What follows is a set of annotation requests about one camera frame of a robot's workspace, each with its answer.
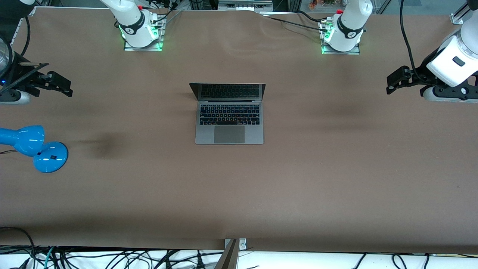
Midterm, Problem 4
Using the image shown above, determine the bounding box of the grey laptop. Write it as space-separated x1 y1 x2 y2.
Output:
189 83 266 145

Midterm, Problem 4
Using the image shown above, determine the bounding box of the blue desk lamp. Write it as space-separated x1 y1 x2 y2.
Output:
0 125 69 174

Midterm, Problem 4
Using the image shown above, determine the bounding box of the brown table cover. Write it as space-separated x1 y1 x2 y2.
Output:
0 7 478 252

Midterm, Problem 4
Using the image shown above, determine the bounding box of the grey power strip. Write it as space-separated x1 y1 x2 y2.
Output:
218 0 273 11

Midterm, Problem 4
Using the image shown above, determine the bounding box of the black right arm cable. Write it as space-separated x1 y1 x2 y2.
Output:
19 15 31 59

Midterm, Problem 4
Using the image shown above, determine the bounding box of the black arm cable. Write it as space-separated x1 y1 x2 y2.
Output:
19 15 31 59
399 0 430 84

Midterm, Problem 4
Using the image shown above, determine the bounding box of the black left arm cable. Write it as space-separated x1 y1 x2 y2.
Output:
399 0 430 84

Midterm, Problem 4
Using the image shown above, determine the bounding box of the aluminium frame profile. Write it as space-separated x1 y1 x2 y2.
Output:
450 0 478 25

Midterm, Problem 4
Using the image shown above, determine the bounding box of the curved black tabletop cable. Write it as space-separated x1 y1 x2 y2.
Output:
297 10 323 24

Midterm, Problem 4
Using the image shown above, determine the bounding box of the long black tabletop cable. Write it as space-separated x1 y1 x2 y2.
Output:
266 16 325 33

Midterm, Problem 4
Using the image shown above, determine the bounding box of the black base cable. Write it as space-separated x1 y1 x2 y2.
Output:
151 8 184 27

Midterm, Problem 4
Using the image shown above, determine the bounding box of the black looped floor cable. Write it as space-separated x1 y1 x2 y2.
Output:
0 226 37 269

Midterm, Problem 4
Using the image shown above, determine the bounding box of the teal floor cable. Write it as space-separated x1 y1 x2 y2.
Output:
43 246 56 269

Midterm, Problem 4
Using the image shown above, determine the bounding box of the silver camera mount bracket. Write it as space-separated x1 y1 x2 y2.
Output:
224 238 247 250

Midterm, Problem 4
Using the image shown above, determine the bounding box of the dark camera mount beam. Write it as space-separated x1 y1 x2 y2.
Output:
213 239 240 269

